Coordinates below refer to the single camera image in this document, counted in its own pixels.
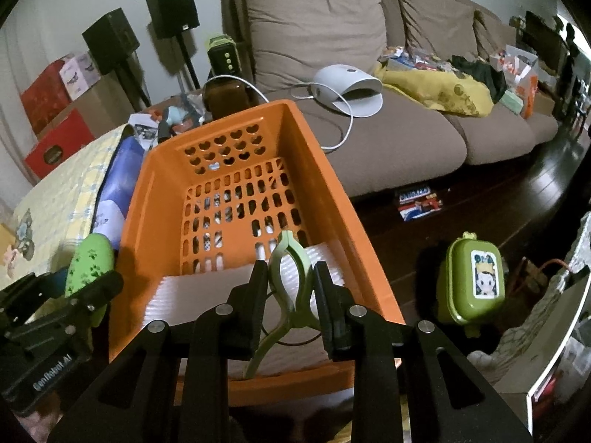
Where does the pink clothes clip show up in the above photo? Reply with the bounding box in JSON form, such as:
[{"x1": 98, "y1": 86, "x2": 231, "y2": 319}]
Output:
[{"x1": 3, "y1": 244, "x2": 20, "y2": 269}]

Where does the grey clothes clip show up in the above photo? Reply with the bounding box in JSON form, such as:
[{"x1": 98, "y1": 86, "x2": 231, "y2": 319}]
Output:
[{"x1": 16, "y1": 238, "x2": 35, "y2": 261}]

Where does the white foam mesh sheet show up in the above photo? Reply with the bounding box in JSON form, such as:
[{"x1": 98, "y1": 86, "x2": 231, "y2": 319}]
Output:
[{"x1": 142, "y1": 262, "x2": 329, "y2": 377}]

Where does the green paw print case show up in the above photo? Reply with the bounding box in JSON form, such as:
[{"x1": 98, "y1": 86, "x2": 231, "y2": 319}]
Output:
[{"x1": 64, "y1": 232, "x2": 115, "y2": 328}]

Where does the light green clothes clip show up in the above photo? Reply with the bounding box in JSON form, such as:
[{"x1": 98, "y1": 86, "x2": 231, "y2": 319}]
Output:
[{"x1": 243, "y1": 230, "x2": 321, "y2": 379}]

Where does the yellow checked tablecloth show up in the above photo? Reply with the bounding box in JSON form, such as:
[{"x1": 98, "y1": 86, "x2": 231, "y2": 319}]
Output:
[{"x1": 1, "y1": 124, "x2": 132, "y2": 287}]

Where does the blue clothes clip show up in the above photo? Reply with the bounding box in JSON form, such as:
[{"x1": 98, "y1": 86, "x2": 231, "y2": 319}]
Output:
[{"x1": 16, "y1": 209, "x2": 32, "y2": 243}]

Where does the green frog container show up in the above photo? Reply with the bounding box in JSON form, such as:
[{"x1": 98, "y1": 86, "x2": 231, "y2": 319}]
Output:
[{"x1": 437, "y1": 231, "x2": 505, "y2": 325}]

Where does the purple plastic package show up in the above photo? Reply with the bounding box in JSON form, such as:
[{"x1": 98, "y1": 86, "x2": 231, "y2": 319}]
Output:
[{"x1": 92, "y1": 136, "x2": 144, "y2": 251}]

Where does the orange plastic basket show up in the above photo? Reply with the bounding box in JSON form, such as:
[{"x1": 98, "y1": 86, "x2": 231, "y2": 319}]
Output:
[{"x1": 108, "y1": 98, "x2": 407, "y2": 408}]

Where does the red blue box under sofa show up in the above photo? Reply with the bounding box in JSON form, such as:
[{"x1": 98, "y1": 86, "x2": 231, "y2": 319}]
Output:
[{"x1": 397, "y1": 187, "x2": 443, "y2": 221}]

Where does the red collection gift box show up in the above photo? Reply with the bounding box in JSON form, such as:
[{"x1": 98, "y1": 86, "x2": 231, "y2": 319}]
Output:
[{"x1": 24, "y1": 109, "x2": 94, "y2": 179}]

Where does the brown cardboard box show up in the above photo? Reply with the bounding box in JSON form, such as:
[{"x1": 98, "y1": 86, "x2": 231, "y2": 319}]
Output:
[{"x1": 37, "y1": 73, "x2": 135, "y2": 140}]

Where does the red gift box upper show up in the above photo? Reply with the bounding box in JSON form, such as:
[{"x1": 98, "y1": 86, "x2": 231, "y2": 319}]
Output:
[{"x1": 20, "y1": 59, "x2": 70, "y2": 135}]

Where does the small pink white box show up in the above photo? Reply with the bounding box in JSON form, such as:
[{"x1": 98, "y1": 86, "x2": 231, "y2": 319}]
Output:
[{"x1": 59, "y1": 52, "x2": 100, "y2": 101}]

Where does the white nail lamp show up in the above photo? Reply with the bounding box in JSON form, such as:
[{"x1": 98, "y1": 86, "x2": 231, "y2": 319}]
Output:
[{"x1": 310, "y1": 64, "x2": 383, "y2": 118}]

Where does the yellow cloth on sofa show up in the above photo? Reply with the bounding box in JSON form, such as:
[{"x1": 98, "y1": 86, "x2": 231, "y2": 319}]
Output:
[{"x1": 373, "y1": 63, "x2": 494, "y2": 117}]

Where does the left black speaker on stand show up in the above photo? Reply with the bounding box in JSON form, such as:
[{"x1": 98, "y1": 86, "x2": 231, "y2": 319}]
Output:
[{"x1": 82, "y1": 7, "x2": 151, "y2": 111}]

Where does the black speaker on stand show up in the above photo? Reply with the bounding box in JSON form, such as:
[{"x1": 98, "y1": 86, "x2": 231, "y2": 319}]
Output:
[
  {"x1": 146, "y1": 0, "x2": 200, "y2": 89},
  {"x1": 82, "y1": 7, "x2": 151, "y2": 111}
]

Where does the brown sofa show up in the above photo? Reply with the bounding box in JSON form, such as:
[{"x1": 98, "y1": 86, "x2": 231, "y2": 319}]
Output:
[{"x1": 221, "y1": 0, "x2": 558, "y2": 197}]

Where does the green black power station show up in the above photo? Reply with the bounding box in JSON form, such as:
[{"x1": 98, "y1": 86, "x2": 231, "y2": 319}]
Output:
[{"x1": 206, "y1": 34, "x2": 242, "y2": 76}]

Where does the right black speaker on stand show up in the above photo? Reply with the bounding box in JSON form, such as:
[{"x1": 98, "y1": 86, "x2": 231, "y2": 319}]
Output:
[{"x1": 146, "y1": 0, "x2": 200, "y2": 89}]

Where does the far beige cushion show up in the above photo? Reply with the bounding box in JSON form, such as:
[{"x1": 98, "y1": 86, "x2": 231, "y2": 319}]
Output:
[{"x1": 473, "y1": 9, "x2": 516, "y2": 60}]

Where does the middle beige cushion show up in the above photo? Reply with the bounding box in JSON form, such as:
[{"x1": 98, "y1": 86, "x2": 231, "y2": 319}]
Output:
[{"x1": 399, "y1": 0, "x2": 478, "y2": 60}]

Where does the large beige cushion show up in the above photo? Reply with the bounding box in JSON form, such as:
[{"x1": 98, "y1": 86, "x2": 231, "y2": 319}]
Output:
[{"x1": 245, "y1": 0, "x2": 387, "y2": 92}]

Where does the white cable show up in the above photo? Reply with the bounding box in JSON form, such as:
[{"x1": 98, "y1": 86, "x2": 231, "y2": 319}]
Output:
[{"x1": 202, "y1": 74, "x2": 356, "y2": 152}]

